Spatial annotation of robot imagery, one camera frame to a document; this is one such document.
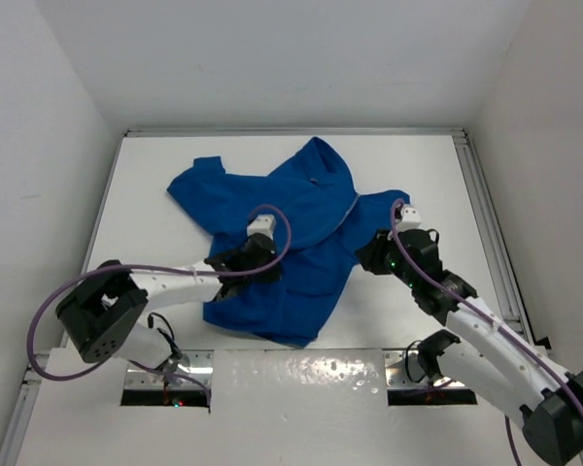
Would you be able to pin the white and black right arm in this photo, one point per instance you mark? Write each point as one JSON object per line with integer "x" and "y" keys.
{"x": 475, "y": 347}

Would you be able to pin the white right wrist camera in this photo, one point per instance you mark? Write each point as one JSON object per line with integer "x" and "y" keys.
{"x": 407, "y": 217}

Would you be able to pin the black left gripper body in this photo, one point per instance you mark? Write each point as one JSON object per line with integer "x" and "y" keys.
{"x": 269, "y": 275}

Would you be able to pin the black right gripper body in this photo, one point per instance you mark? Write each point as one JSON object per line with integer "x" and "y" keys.
{"x": 391, "y": 259}

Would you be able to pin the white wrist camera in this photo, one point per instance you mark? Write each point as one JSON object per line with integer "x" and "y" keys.
{"x": 262, "y": 225}
{"x": 407, "y": 217}

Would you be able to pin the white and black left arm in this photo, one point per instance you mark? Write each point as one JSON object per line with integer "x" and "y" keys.
{"x": 101, "y": 314}

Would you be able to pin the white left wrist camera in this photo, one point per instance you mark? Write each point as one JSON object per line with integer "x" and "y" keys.
{"x": 262, "y": 225}

